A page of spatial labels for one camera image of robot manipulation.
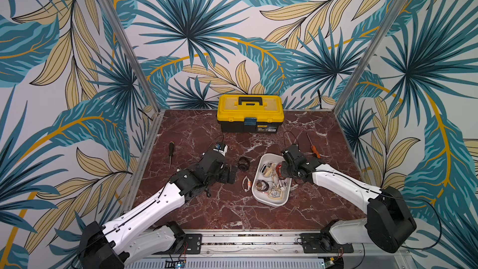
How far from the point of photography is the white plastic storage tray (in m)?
0.82

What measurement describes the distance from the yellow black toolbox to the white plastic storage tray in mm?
182

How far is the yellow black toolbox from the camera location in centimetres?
Result: 98
